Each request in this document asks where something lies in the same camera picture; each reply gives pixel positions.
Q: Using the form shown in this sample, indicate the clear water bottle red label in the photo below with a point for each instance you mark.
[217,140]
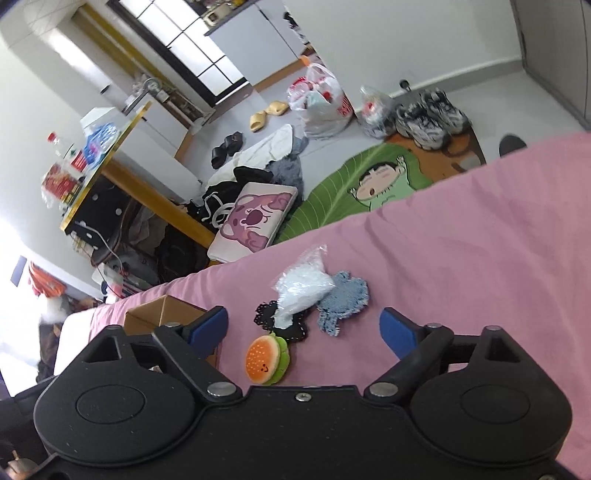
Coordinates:
[70,155]

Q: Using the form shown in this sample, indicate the yellow slipper near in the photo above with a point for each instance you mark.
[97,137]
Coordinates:
[257,121]

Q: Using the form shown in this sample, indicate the grey clothing on floor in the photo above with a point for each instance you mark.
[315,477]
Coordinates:
[288,171]

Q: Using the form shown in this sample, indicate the hamburger plush toy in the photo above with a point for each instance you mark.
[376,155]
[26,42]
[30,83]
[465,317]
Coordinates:
[267,360]

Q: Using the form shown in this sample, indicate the grey sneaker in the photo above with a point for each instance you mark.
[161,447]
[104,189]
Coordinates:
[439,107]
[413,122]

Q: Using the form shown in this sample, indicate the person left hand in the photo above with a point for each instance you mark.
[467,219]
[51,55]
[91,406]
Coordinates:
[18,468]

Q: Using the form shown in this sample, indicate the pink bed sheet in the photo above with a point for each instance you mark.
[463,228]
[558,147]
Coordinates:
[506,244]

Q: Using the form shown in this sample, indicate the white red plastic bag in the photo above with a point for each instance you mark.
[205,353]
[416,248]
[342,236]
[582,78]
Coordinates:
[320,102]

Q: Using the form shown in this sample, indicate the black lace coaster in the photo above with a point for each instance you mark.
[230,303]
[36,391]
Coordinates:
[291,327]

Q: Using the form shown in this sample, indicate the green leaf cartoon rug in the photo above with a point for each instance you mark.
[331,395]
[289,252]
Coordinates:
[376,176]

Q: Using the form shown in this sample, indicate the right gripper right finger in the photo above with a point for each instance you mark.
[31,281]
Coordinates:
[420,352]

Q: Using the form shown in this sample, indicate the cardboard box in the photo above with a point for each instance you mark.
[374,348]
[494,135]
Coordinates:
[161,316]

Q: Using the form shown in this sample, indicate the pink bear cushion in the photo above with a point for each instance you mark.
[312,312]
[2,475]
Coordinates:
[252,222]

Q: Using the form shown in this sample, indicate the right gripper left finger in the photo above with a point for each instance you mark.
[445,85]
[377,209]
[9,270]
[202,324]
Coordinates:
[185,350]

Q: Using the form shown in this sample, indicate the blue knitted coaster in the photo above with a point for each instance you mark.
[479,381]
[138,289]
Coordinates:
[348,298]

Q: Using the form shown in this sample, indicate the white towel on floor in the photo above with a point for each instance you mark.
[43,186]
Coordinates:
[272,148]

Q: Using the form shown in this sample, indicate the clear plastic trash bag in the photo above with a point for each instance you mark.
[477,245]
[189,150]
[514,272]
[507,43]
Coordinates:
[377,114]

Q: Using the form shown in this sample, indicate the black white hoodie on floor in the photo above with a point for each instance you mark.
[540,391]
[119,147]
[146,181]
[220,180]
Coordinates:
[217,200]

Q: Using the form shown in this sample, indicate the clear bag white filling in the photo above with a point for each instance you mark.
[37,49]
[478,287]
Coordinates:
[304,283]

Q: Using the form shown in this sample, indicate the left grey sneaker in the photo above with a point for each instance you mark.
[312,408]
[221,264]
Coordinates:
[413,122]

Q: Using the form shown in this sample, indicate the right grey sneaker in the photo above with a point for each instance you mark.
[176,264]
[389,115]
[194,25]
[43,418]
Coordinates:
[439,107]

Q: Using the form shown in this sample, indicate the black polka dot bag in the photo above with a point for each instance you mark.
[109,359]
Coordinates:
[103,219]

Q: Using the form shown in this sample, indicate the white kitchen cabinet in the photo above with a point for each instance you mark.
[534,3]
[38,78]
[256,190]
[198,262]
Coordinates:
[258,40]

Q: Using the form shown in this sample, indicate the blue tissue pack on table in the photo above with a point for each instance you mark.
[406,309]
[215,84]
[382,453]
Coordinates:
[99,142]

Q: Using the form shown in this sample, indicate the red snack bag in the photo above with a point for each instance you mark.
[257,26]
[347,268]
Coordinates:
[59,187]

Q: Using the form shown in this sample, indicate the gold edged side table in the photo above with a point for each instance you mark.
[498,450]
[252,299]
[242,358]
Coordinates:
[144,171]

